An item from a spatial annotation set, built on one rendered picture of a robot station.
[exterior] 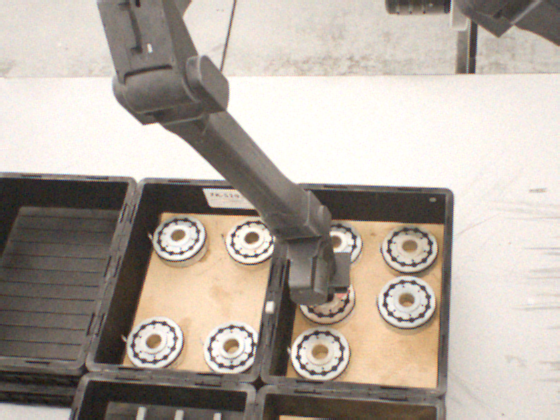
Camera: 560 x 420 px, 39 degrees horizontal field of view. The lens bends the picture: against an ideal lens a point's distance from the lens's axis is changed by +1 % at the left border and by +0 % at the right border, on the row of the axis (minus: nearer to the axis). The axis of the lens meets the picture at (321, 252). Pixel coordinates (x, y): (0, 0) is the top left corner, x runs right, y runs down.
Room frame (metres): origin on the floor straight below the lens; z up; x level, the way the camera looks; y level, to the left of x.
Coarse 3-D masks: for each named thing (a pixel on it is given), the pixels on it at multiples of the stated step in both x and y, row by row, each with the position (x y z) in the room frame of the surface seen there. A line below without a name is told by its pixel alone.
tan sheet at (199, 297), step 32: (224, 224) 0.88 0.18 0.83; (224, 256) 0.81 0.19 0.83; (160, 288) 0.76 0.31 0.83; (192, 288) 0.75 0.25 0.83; (224, 288) 0.74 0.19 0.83; (256, 288) 0.72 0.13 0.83; (192, 320) 0.68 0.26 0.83; (224, 320) 0.67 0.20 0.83; (256, 320) 0.66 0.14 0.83; (192, 352) 0.62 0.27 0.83
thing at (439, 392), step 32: (384, 192) 0.81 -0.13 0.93; (416, 192) 0.79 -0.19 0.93; (448, 192) 0.78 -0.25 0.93; (448, 224) 0.72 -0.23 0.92; (448, 256) 0.65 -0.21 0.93; (448, 288) 0.59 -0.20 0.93; (448, 320) 0.53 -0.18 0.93; (288, 384) 0.48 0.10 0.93; (320, 384) 0.47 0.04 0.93; (352, 384) 0.46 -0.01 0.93; (384, 384) 0.45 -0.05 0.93
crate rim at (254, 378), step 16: (128, 224) 0.85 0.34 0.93; (128, 240) 0.82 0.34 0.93; (272, 256) 0.72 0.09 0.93; (112, 272) 0.76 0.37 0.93; (272, 272) 0.70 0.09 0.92; (112, 288) 0.72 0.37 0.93; (272, 288) 0.66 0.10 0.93; (96, 336) 0.64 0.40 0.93; (96, 352) 0.61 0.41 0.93; (256, 352) 0.55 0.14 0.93; (96, 368) 0.58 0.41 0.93; (112, 368) 0.57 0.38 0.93; (128, 368) 0.57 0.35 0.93; (144, 368) 0.56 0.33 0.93; (160, 368) 0.55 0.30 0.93; (256, 368) 0.52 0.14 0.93; (256, 384) 0.50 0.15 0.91
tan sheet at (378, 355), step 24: (360, 264) 0.73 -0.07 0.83; (360, 288) 0.68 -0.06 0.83; (432, 288) 0.65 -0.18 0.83; (360, 312) 0.63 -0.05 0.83; (360, 336) 0.58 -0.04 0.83; (384, 336) 0.57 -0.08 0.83; (408, 336) 0.56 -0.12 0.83; (432, 336) 0.55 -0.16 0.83; (288, 360) 0.57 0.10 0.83; (360, 360) 0.54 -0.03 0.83; (384, 360) 0.53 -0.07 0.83; (408, 360) 0.52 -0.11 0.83; (432, 360) 0.51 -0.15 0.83; (408, 384) 0.48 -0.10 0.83; (432, 384) 0.47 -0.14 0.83
